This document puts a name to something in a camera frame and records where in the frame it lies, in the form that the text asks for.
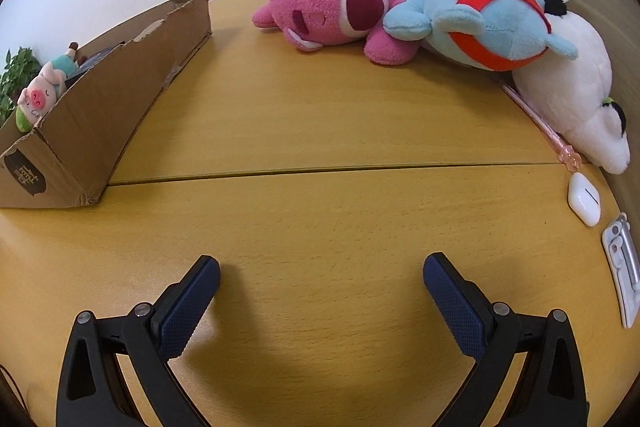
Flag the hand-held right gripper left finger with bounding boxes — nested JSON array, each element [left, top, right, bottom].
[[56, 255, 221, 427]]

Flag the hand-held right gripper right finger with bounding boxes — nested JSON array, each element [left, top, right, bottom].
[[423, 252, 588, 427]]

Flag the cardboard box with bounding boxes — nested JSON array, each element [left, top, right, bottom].
[[0, 0, 215, 210]]

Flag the wooden desktop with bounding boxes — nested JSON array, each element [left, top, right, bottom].
[[0, 0, 640, 427]]

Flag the white plastic holder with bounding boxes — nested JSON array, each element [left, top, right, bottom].
[[601, 213, 640, 329]]

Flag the white earbud case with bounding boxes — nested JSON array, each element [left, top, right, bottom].
[[567, 172, 604, 227]]

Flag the pink translucent pen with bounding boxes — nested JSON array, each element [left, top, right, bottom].
[[500, 84, 583, 170]]

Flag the white plush with black patches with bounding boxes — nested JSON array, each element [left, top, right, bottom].
[[510, 0, 632, 175]]

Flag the pig plush with teal hat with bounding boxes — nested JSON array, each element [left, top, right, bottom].
[[16, 42, 81, 135]]

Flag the light blue plush red band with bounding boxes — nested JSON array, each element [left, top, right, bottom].
[[382, 0, 579, 72]]

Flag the green potted plant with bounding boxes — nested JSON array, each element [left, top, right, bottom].
[[0, 48, 43, 128]]

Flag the pink bear plush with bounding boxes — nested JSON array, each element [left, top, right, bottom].
[[251, 0, 422, 68]]

